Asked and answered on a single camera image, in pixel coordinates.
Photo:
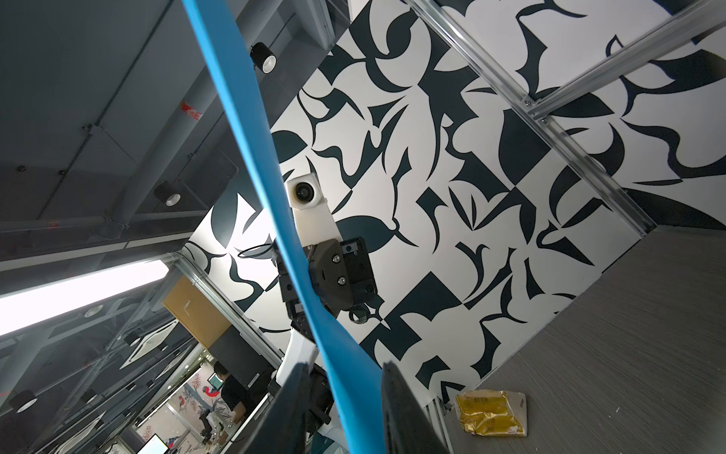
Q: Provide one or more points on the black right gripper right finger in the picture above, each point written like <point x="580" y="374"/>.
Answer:
<point x="406" y="429"/>

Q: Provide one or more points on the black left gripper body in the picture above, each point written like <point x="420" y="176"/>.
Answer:
<point x="341" y="275"/>

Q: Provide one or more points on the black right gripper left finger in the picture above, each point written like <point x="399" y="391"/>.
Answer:
<point x="283" y="429"/>

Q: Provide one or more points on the blue rectangular paper sheet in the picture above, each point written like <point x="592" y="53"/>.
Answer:
<point x="355" y="379"/>

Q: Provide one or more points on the person in background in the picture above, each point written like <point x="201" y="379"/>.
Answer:
<point x="236" y="396"/>

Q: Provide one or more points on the yellow plastic packet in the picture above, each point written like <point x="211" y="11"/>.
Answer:
<point x="490" y="413"/>

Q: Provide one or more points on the black ceiling spotlight lower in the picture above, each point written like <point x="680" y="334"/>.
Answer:
<point x="167" y="194"/>

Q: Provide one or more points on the black ceiling spotlight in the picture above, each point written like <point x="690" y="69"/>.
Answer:
<point x="263" y="58"/>
<point x="167" y="194"/>

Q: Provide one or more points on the black ceiling spotlight upper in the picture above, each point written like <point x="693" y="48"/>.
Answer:
<point x="263" y="58"/>

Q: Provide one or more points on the grey ceiling pipe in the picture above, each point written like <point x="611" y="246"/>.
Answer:
<point x="165" y="147"/>

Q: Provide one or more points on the fluorescent tube light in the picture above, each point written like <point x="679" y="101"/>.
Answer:
<point x="23" y="309"/>

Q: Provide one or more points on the aluminium frame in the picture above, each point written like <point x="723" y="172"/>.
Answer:
<point x="691" y="22"/>

